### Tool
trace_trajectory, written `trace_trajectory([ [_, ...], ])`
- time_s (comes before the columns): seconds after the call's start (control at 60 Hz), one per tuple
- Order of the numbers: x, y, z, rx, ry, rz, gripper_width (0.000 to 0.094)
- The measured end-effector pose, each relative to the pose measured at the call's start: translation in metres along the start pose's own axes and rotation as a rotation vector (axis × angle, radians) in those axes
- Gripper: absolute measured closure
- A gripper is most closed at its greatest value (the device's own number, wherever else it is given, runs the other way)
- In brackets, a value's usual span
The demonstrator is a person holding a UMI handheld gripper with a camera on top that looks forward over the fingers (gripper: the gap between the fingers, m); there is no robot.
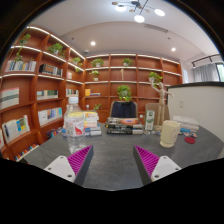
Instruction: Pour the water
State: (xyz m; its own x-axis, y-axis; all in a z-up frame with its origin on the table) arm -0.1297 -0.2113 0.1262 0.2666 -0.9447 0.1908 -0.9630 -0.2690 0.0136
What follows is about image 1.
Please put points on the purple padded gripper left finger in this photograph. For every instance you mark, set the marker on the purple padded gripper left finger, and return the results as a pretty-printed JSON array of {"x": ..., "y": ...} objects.
[{"x": 74, "y": 167}]

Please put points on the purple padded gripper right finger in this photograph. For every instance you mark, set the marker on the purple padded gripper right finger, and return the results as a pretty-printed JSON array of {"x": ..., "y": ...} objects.
[{"x": 152, "y": 167}]

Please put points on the clear plastic water bottle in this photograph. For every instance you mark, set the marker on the clear plastic water bottle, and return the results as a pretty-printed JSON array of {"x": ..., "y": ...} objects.
[{"x": 74, "y": 125}]

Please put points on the cream ceramic mug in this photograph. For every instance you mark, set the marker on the cream ceramic mug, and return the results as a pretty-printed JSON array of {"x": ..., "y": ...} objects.
[{"x": 170, "y": 131}]

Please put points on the stack of light books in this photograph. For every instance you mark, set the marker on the stack of light books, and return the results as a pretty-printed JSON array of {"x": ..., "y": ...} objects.
[{"x": 91, "y": 124}]

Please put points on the red round coaster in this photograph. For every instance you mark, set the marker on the red round coaster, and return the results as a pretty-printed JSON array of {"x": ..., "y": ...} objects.
[{"x": 190, "y": 140}]

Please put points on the green white carton box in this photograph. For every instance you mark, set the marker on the green white carton box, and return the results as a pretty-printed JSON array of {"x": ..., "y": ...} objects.
[{"x": 149, "y": 119}]

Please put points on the stack of dark books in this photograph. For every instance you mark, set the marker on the stack of dark books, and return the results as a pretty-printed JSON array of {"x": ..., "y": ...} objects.
[{"x": 130, "y": 126}]

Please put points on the brown cardboard box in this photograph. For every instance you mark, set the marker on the brown cardboard box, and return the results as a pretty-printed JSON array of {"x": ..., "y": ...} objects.
[{"x": 156, "y": 113}]

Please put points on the wooden artist mannequin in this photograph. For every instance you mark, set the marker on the wooden artist mannequin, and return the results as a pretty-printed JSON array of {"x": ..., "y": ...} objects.
[{"x": 161, "y": 107}]

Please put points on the potted green plant centre shelf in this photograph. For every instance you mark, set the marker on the potted green plant centre shelf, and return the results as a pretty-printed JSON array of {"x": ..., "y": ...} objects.
[{"x": 124, "y": 92}]

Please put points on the grey window curtain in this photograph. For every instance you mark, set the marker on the grey window curtain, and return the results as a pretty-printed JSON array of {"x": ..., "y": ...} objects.
[{"x": 206, "y": 73}]

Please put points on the ceiling chandelier lamp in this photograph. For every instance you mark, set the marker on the ceiling chandelier lamp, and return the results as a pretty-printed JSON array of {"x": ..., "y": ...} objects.
[{"x": 135, "y": 6}]

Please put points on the wooden bookshelf wall unit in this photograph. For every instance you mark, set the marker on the wooden bookshelf wall unit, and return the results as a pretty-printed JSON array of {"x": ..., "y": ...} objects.
[{"x": 41, "y": 72}]

